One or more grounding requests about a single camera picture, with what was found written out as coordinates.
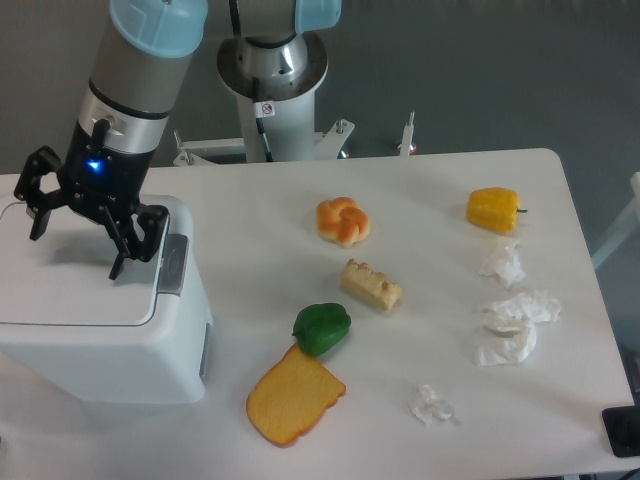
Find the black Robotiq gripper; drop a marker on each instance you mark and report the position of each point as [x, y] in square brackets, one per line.
[108, 182]

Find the white trash can lid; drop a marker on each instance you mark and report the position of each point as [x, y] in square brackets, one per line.
[62, 279]

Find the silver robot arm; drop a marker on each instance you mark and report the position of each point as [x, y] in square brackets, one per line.
[147, 48]

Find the white trash can body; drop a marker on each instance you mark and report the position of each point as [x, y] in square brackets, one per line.
[158, 362]

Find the knotted bread roll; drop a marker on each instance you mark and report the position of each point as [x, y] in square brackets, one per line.
[342, 221]

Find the green toy bell pepper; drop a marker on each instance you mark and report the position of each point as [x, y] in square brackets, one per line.
[319, 327]

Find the orange toast slice toy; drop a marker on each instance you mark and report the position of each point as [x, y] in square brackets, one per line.
[292, 397]

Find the beige cake slice toy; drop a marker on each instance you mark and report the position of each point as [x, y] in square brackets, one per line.
[360, 280]

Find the crumpled white tissue small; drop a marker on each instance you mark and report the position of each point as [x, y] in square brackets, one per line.
[429, 408]

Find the yellow toy bell pepper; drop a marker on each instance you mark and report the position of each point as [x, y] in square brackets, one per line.
[495, 209]

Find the crumpled white tissue upper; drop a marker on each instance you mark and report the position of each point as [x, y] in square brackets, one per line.
[504, 264]

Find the crumpled white tissue large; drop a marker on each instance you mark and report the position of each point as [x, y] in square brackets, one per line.
[512, 327]

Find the black device at edge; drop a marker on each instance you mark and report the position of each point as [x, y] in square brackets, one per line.
[622, 428]

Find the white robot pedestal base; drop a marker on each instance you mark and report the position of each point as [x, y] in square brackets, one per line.
[274, 82]

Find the white table frame leg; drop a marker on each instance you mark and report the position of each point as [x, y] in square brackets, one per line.
[625, 223]

